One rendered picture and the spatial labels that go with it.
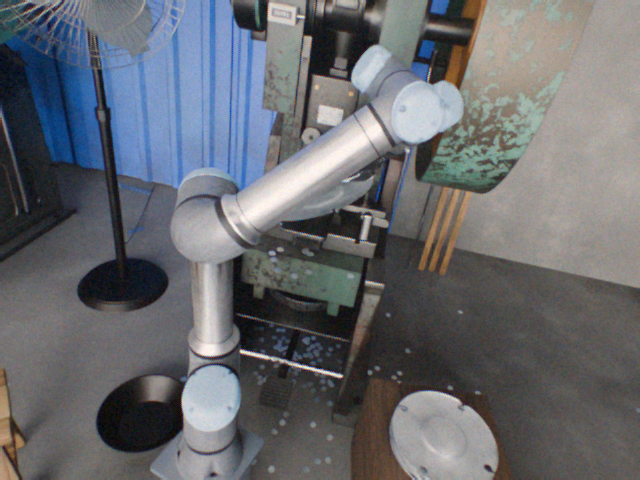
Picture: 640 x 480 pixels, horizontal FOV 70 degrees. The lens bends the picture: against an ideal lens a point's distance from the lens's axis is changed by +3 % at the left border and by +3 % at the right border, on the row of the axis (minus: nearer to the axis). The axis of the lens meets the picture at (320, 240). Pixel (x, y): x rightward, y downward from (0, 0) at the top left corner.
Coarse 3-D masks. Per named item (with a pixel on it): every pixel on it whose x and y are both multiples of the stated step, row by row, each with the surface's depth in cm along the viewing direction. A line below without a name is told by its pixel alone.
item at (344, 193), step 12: (372, 180) 115; (336, 192) 117; (348, 192) 118; (360, 192) 121; (312, 204) 121; (324, 204) 122; (336, 204) 125; (348, 204) 128; (288, 216) 122; (300, 216) 125; (312, 216) 128
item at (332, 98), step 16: (320, 80) 127; (336, 80) 126; (320, 96) 129; (336, 96) 128; (352, 96) 128; (320, 112) 132; (336, 112) 131; (352, 112) 130; (304, 128) 135; (320, 128) 134; (304, 144) 138
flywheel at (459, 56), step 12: (468, 0) 143; (480, 0) 140; (468, 12) 145; (480, 12) 115; (456, 48) 150; (468, 48) 118; (456, 60) 150; (456, 72) 150; (456, 84) 149; (432, 144) 146; (432, 156) 141
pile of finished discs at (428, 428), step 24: (408, 408) 132; (432, 408) 133; (456, 408) 134; (408, 432) 125; (432, 432) 125; (456, 432) 127; (480, 432) 129; (408, 456) 119; (432, 456) 120; (456, 456) 121; (480, 456) 122
